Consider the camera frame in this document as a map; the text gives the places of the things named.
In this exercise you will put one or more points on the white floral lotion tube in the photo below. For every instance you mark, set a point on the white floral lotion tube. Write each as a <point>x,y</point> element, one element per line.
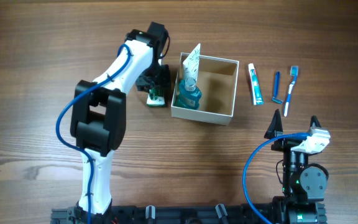
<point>191,64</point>

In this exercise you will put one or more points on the blue white toothbrush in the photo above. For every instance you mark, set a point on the blue white toothbrush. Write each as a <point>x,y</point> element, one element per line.
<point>294,73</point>

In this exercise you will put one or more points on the white cardboard box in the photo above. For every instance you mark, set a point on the white cardboard box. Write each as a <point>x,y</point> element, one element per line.
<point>217,81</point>

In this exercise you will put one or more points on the teal toothpaste tube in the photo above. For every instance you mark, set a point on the teal toothpaste tube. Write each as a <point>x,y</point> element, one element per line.
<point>255,87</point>

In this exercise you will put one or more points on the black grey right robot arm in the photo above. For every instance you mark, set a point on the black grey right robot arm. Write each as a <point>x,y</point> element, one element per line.
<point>303,183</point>

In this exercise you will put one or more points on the blue disposable razor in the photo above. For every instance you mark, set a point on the blue disposable razor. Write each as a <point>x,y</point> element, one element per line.
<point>276,89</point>

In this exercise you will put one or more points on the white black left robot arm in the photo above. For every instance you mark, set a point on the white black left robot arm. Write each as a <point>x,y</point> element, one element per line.
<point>98,119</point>

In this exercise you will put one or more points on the blue mouthwash bottle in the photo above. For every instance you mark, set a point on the blue mouthwash bottle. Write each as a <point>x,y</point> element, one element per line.
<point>189,94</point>

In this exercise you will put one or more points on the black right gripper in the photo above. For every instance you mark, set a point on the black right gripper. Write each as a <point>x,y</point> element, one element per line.
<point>275,126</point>

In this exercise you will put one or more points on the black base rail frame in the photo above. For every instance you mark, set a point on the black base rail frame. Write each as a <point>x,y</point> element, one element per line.
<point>219,213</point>

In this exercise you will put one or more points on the green white soap box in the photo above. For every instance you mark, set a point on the green white soap box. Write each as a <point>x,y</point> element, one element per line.
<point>156,98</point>

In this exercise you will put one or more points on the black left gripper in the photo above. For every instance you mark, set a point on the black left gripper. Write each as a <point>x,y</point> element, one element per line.
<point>165,81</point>

